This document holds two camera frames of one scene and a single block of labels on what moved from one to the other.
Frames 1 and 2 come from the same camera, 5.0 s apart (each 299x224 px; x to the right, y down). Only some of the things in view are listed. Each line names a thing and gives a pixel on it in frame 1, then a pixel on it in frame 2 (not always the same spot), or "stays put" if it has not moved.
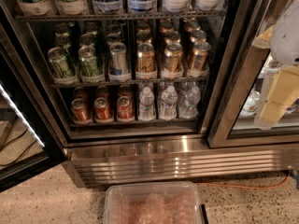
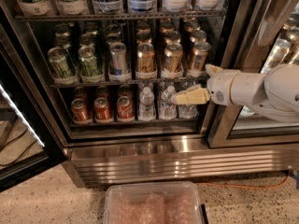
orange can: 198,35 stays put
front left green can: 64,71 stays put
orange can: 200,55 stays put
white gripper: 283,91 -> 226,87
